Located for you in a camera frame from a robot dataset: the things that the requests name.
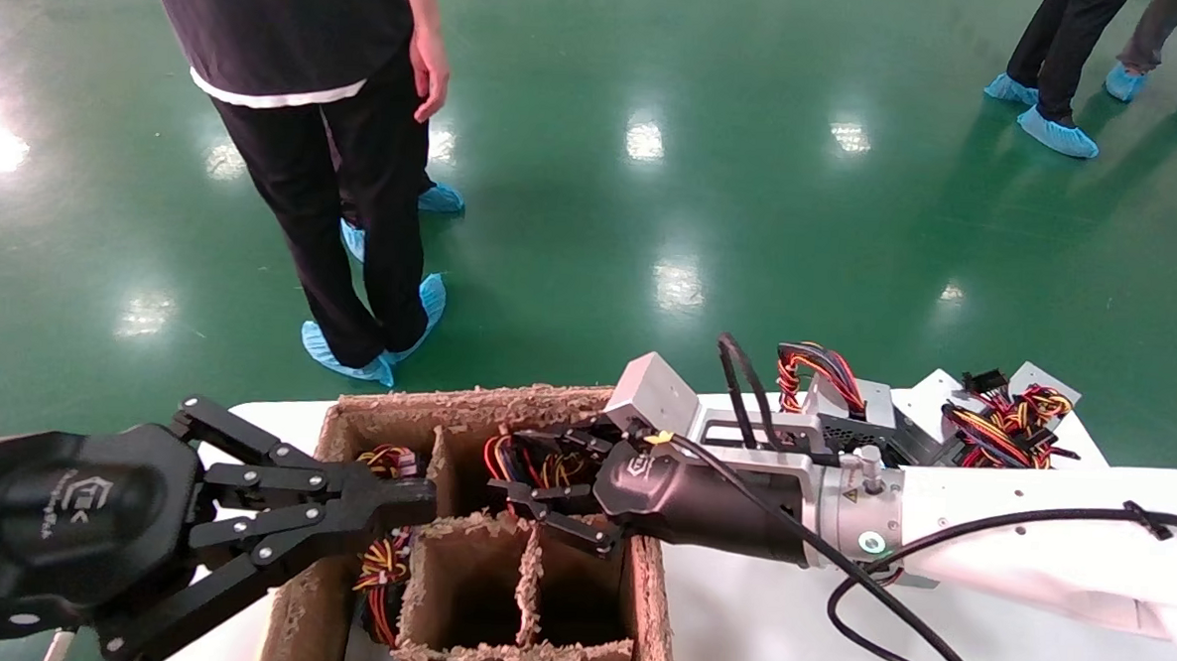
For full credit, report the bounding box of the silver power supply black connector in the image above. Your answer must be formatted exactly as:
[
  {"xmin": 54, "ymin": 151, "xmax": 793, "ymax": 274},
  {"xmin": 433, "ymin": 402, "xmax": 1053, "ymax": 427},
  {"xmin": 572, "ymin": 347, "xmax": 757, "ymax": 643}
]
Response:
[{"xmin": 900, "ymin": 356, "xmax": 1114, "ymax": 475}]

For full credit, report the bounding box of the person black shirt white hem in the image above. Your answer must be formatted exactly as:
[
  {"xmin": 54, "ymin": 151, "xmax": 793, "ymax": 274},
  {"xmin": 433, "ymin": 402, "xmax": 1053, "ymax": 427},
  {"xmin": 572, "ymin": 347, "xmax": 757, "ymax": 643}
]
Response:
[{"xmin": 122, "ymin": 0, "xmax": 461, "ymax": 390}]

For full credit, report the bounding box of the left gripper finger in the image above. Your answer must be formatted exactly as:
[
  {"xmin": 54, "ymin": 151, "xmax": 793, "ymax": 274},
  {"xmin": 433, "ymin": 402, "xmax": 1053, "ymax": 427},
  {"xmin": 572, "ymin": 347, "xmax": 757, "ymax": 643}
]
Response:
[
  {"xmin": 95, "ymin": 493, "xmax": 436, "ymax": 661},
  {"xmin": 169, "ymin": 395, "xmax": 442, "ymax": 522}
]

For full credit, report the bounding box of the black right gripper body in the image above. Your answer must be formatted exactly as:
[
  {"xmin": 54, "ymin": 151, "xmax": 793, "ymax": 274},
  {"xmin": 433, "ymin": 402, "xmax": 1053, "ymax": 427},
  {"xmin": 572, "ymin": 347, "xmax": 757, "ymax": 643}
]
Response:
[{"xmin": 591, "ymin": 433, "xmax": 815, "ymax": 570}]

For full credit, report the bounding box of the brown cardboard divider box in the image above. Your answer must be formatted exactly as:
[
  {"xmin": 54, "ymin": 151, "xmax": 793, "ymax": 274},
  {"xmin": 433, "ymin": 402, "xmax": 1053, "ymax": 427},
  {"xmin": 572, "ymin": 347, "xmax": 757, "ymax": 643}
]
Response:
[{"xmin": 256, "ymin": 371, "xmax": 691, "ymax": 661}]

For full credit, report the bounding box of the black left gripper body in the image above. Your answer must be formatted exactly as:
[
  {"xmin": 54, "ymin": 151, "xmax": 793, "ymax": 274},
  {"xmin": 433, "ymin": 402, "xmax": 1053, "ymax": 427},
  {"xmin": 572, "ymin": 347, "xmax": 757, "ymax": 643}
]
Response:
[{"xmin": 0, "ymin": 417, "xmax": 209, "ymax": 652}]

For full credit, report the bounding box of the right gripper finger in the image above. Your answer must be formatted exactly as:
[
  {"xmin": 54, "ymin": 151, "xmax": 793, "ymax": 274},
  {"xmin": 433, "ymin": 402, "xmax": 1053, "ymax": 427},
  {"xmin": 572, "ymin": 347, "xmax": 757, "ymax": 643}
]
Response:
[
  {"xmin": 501, "ymin": 421, "xmax": 637, "ymax": 469},
  {"xmin": 484, "ymin": 477, "xmax": 629, "ymax": 560}
]

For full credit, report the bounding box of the power supply with pink connector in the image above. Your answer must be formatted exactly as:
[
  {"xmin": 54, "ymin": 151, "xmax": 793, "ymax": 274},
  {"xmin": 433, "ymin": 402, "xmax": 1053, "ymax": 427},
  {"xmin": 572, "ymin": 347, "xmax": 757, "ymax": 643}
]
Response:
[{"xmin": 344, "ymin": 443, "xmax": 438, "ymax": 652}]

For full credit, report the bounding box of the power supply with wires left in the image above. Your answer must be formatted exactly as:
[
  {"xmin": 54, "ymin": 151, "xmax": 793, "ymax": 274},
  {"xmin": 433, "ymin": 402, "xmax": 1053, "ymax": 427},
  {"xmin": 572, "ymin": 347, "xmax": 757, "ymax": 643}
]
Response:
[{"xmin": 772, "ymin": 340, "xmax": 932, "ymax": 467}]

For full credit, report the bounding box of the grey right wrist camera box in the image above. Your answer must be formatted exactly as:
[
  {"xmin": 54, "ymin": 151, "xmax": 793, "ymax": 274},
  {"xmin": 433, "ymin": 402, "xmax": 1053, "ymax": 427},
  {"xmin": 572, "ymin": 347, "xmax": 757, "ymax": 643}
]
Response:
[{"xmin": 602, "ymin": 349, "xmax": 705, "ymax": 438}]

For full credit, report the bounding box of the thick black looped cable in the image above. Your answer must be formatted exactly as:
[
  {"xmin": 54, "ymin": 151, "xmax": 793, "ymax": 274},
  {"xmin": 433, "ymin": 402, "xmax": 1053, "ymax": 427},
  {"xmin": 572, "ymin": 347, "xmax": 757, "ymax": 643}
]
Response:
[{"xmin": 711, "ymin": 332, "xmax": 780, "ymax": 451}]

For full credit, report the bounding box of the power supply with purple wires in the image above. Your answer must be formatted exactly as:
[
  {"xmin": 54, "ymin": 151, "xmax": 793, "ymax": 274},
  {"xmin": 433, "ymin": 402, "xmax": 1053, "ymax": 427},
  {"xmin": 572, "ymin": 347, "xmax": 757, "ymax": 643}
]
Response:
[{"xmin": 481, "ymin": 426, "xmax": 605, "ymax": 516}]

